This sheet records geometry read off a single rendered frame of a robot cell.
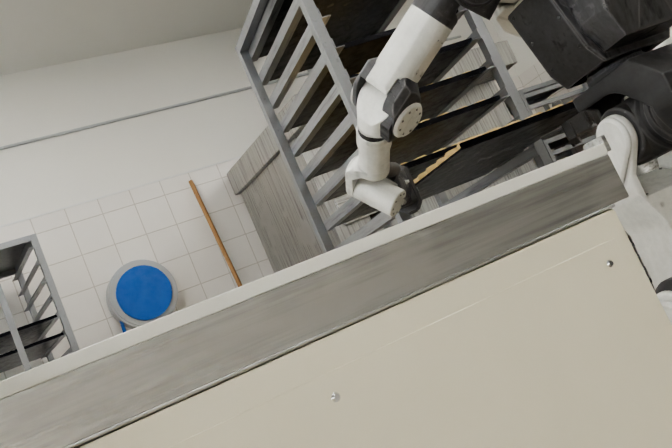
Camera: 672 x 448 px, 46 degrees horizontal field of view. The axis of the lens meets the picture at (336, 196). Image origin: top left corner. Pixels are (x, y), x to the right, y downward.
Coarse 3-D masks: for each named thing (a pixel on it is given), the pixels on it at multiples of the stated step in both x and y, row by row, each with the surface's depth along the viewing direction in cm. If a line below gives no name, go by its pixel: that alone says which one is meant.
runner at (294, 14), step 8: (296, 0) 217; (296, 8) 219; (288, 16) 225; (296, 16) 222; (288, 24) 227; (296, 24) 228; (280, 32) 235; (288, 32) 231; (280, 40) 237; (288, 40) 237; (272, 48) 245; (280, 48) 241; (272, 56) 247; (280, 56) 247; (264, 64) 256; (272, 64) 251; (264, 72) 258; (272, 72) 258; (264, 80) 263
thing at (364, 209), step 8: (456, 144) 209; (440, 152) 207; (416, 160) 205; (424, 160) 205; (432, 160) 208; (408, 168) 204; (416, 168) 210; (424, 168) 216; (416, 176) 225; (360, 208) 240; (368, 208) 248; (352, 216) 251; (360, 216) 260
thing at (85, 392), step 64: (512, 192) 75; (576, 192) 78; (320, 256) 67; (384, 256) 69; (448, 256) 71; (192, 320) 61; (256, 320) 63; (320, 320) 65; (0, 384) 56; (64, 384) 57; (128, 384) 59; (192, 384) 60
